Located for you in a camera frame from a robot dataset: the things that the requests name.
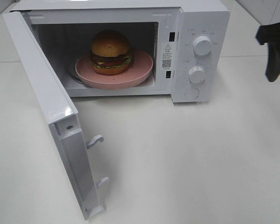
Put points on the white microwave oven body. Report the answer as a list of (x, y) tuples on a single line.
[(165, 29)]

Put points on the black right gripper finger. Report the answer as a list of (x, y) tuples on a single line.
[(273, 63), (268, 33)]

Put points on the pink round plate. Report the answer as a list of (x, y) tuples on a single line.
[(137, 72)]

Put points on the upper white power knob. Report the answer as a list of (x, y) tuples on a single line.
[(202, 45)]

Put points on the white timer knob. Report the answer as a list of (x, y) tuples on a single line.
[(197, 74)]

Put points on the burger with lettuce and cheese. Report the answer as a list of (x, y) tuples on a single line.
[(110, 53)]

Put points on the round white door button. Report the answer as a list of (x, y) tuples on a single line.
[(192, 93)]

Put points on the white microwave door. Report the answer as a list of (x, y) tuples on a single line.
[(60, 114)]

